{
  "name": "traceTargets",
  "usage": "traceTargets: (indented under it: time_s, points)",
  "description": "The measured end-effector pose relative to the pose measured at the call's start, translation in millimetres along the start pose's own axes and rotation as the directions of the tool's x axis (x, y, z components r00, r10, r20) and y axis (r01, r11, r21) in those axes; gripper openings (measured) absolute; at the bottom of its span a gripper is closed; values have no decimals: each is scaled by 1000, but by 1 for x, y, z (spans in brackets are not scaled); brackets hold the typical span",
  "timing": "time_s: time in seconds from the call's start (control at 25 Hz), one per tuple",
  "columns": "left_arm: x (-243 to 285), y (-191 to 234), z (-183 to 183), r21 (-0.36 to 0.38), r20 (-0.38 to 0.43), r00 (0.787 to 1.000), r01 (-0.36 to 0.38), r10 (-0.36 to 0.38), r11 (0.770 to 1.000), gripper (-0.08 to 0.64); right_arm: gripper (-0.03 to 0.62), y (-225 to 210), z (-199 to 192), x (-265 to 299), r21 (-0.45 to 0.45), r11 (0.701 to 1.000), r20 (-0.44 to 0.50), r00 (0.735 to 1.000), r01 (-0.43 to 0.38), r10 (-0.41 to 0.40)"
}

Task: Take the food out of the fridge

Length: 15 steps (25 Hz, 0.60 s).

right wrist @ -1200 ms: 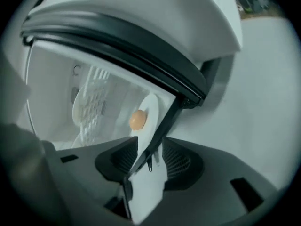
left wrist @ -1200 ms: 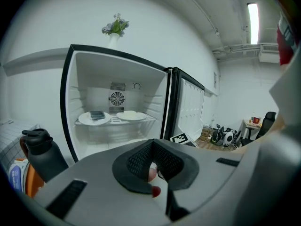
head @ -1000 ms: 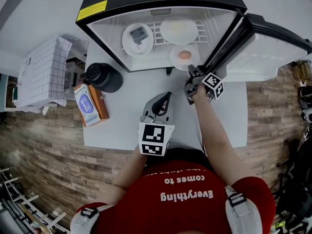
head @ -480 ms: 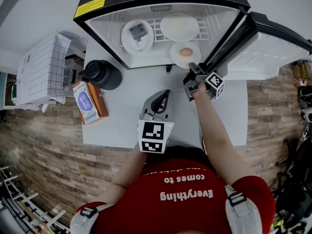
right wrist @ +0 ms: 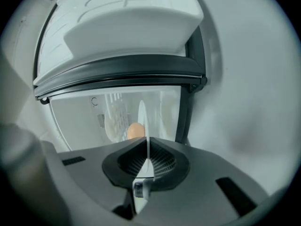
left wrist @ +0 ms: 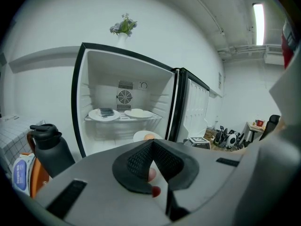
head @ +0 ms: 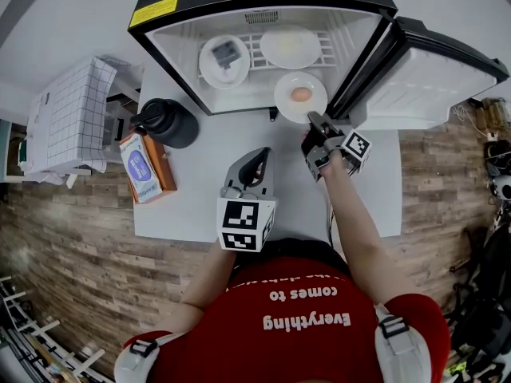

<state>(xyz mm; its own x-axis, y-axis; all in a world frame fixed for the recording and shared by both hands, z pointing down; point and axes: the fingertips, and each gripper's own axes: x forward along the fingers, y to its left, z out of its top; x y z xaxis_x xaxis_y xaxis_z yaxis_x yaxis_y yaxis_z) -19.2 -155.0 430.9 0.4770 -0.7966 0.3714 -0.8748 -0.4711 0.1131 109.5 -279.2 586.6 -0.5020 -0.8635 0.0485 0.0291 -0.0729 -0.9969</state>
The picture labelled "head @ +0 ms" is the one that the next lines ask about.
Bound white power cable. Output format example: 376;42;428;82
450;101;496;139

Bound orange tissue box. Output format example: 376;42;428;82
118;133;178;205

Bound person's right forearm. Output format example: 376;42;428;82
321;149;394;294

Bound teal side table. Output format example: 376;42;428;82
0;120;13;183

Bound wooden crate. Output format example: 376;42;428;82
473;97;511;129

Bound white wire oven rack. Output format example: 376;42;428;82
197;32;332;79

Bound person's black trousers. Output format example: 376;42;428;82
231;237;352;282

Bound black equipment pile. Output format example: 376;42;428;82
449;225;511;383

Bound person's red shirt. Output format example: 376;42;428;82
123;255;452;383

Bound white shoulder strap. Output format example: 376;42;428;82
113;331;176;383
373;303;434;383

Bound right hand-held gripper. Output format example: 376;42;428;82
301;111;373;184

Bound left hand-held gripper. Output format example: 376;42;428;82
216;147;278;253

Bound clear storage bin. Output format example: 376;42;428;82
102;97;139;151

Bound person's left forearm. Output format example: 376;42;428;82
179;243;240;314

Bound white round plate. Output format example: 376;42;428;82
259;25;323;70
198;34;252;90
273;71;329;125

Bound dark grey square block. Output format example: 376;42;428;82
210;40;243;71

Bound white checked tablecloth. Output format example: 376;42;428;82
22;56;118;185

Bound black white helmet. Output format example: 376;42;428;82
485;140;511;203

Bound blue white wipes pack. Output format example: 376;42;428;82
119;133;164;205

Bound black thermos jug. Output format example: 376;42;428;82
129;97;200;150

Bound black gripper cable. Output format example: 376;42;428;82
326;201;340;247

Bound white metal rack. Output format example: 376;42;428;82
0;275;107;383

